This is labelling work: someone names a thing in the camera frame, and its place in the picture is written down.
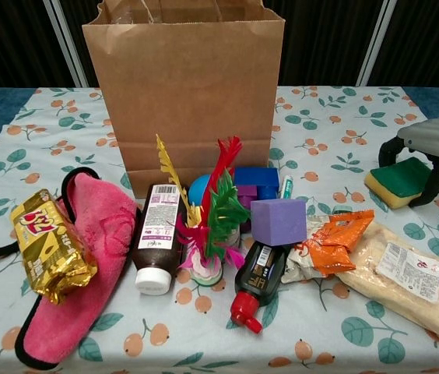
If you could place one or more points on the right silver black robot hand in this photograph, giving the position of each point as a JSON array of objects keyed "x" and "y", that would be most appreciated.
[{"x": 437, "y": 132}]

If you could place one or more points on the green yellow sponge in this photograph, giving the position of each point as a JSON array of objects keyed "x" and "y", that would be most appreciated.
[{"x": 398, "y": 181}]

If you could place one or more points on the orange snack packet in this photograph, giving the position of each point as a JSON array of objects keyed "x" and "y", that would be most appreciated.
[{"x": 332, "y": 249}]

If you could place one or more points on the purple foam cube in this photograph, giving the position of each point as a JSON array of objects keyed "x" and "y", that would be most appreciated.
[{"x": 278, "y": 224}]

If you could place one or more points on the brown paper bag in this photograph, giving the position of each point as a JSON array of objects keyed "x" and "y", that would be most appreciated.
[{"x": 188, "y": 97}]

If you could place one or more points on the black curtain partition panel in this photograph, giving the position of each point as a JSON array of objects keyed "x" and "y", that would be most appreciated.
[
  {"x": 429, "y": 39},
  {"x": 87, "y": 58},
  {"x": 320, "y": 39},
  {"x": 9, "y": 39}
]

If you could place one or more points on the floral print tablecloth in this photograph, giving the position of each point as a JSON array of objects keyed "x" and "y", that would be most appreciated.
[{"x": 340, "y": 117}]

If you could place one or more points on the beige vacuum food pack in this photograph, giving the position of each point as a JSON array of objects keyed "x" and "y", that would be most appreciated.
[{"x": 398, "y": 288}]

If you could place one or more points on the green white marker pen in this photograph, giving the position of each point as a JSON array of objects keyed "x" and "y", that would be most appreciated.
[{"x": 285, "y": 187}]

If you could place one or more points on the blue toy building block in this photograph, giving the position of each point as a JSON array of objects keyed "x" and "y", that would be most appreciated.
[{"x": 254, "y": 177}]

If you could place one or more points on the purple toy building block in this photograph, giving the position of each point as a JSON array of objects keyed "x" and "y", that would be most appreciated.
[{"x": 247, "y": 191}]

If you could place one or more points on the black bottle red cap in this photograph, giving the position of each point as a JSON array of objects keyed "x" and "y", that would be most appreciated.
[{"x": 258, "y": 276}]

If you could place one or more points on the blue ball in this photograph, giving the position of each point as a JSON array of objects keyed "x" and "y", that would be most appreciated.
[{"x": 198, "y": 191}]

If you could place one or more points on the brown bottle white cap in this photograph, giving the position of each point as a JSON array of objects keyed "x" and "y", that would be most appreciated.
[{"x": 157, "y": 233}]

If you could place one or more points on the pink cloth black trim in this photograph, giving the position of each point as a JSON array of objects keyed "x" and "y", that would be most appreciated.
[{"x": 102, "y": 241}]

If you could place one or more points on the gold foil snack pack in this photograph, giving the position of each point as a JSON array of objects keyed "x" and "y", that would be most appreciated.
[{"x": 48, "y": 245}]

